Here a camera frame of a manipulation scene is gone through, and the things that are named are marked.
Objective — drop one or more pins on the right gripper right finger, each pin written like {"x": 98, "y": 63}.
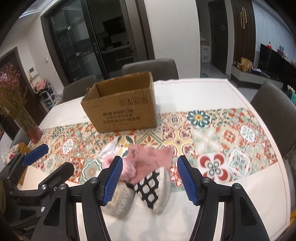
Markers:
{"x": 241, "y": 221}

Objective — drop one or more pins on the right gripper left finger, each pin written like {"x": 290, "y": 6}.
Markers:
{"x": 94, "y": 194}

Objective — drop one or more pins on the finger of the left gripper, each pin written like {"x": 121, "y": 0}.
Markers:
{"x": 19, "y": 163}
{"x": 59, "y": 176}

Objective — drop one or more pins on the pink fluffy towel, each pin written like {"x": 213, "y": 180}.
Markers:
{"x": 141, "y": 161}

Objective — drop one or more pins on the floral tissue box cover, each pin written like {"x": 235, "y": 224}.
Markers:
{"x": 20, "y": 148}

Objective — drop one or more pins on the grey dining chair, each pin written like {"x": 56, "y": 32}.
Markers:
{"x": 278, "y": 113}
{"x": 20, "y": 137}
{"x": 161, "y": 69}
{"x": 78, "y": 88}

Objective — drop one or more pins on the black white patterned pouch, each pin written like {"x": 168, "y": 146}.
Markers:
{"x": 148, "y": 189}

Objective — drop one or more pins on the glass vase with dried flowers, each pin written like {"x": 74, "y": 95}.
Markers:
{"x": 13, "y": 100}

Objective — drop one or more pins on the shoe rack with items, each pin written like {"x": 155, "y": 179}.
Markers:
{"x": 47, "y": 95}

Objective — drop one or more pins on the grey dining chair far left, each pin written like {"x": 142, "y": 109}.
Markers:
{"x": 78, "y": 88}

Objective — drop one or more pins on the brown cardboard box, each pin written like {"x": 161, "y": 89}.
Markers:
{"x": 123, "y": 103}

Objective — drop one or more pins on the patterned tile tablecloth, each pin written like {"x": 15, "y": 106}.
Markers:
{"x": 207, "y": 120}

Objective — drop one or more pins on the grey dining chair right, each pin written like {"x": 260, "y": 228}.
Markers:
{"x": 278, "y": 113}

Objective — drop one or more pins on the grey dining chair far centre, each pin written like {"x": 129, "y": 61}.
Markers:
{"x": 161, "y": 69}

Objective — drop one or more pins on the white tv cabinet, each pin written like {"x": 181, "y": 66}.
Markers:
{"x": 253, "y": 78}

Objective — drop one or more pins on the black television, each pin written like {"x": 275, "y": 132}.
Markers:
{"x": 272, "y": 62}

